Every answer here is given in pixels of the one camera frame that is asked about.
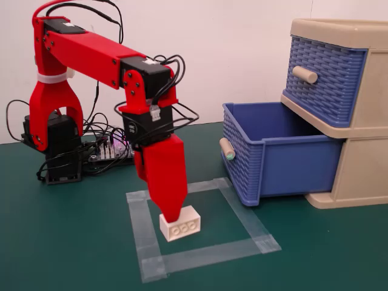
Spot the blue woven drawer taped handle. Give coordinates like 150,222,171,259
222,102,345,207

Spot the translucent tape strip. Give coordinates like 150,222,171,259
126,178,232,203
126,190,168,284
213,177,282,254
141,236,282,275

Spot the beige drawer handle green tape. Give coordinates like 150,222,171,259
219,137,236,161

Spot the blue woven drawer plain handle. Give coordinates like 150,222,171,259
281,35,368,128

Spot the black servo red gripper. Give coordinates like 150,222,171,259
118,101,189,224

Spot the motor controller circuit board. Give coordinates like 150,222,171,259
80,127,136,175

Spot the white zip tie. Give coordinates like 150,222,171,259
36,68,76,84

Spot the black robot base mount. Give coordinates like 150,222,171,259
21,112,83,185

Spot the beige plastic drawer cabinet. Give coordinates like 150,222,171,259
280,18,388,210

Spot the thin black cable loop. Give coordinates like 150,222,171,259
5,99,32,142

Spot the white toy brick cube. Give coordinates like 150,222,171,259
159,205,202,243

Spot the black cable bundle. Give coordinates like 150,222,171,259
36,0,201,182

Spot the beige plain drawer handle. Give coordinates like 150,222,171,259
292,65,319,85

